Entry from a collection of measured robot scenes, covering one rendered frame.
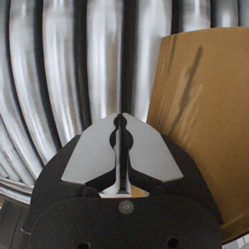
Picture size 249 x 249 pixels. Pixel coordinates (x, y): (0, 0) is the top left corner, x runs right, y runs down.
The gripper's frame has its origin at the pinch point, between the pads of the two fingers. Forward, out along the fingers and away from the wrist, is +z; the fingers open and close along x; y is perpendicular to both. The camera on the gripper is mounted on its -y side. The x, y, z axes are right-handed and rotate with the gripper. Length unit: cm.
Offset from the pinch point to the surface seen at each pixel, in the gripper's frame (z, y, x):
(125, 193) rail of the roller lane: 6.3, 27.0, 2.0
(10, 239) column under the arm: -15, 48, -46
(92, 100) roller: 6.0, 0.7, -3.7
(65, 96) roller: 5.5, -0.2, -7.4
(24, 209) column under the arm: 3, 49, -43
